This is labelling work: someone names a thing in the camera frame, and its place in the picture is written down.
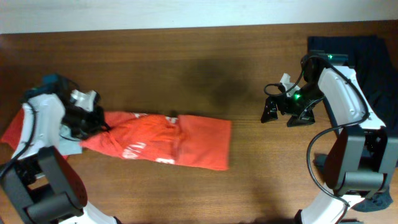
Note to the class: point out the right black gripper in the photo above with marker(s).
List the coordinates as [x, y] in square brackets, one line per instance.
[301, 119]

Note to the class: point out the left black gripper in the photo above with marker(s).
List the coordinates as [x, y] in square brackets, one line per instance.
[101, 124]

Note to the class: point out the red printed t-shirt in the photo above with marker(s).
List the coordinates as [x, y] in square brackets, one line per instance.
[185, 140]

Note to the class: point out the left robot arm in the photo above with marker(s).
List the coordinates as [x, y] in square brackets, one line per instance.
[38, 180]

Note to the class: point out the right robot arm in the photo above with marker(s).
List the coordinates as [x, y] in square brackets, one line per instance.
[363, 159]

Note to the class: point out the grey folded t-shirt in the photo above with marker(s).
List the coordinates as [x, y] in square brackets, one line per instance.
[68, 145]

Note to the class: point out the red folded garment under grey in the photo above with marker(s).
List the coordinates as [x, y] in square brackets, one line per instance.
[12, 134]

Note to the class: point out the dark navy garment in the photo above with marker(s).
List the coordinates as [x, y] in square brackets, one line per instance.
[377, 77]

